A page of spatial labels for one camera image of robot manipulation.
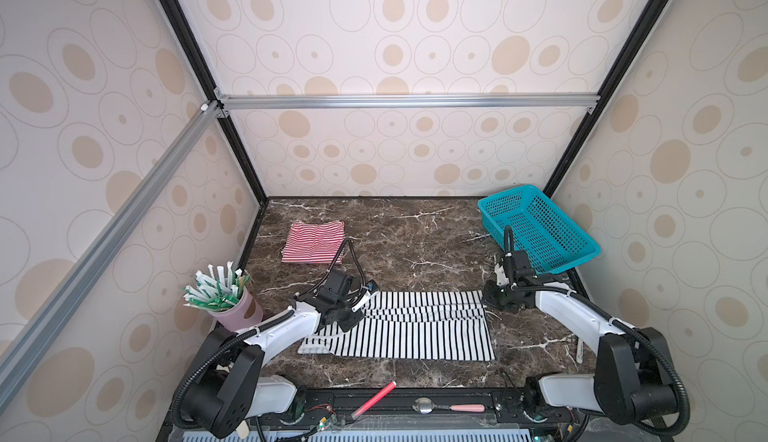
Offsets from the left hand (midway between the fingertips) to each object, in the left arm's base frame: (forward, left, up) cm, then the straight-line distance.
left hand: (363, 304), depth 88 cm
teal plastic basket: (+31, -63, -3) cm, 70 cm away
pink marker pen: (-25, -4, -2) cm, 25 cm away
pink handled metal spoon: (-25, -17, -4) cm, 31 cm away
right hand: (+2, -36, 0) cm, 36 cm away
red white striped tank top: (+24, +19, -3) cm, 31 cm away
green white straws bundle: (-2, +38, +12) cm, 40 cm away
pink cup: (-6, +31, +7) cm, 32 cm away
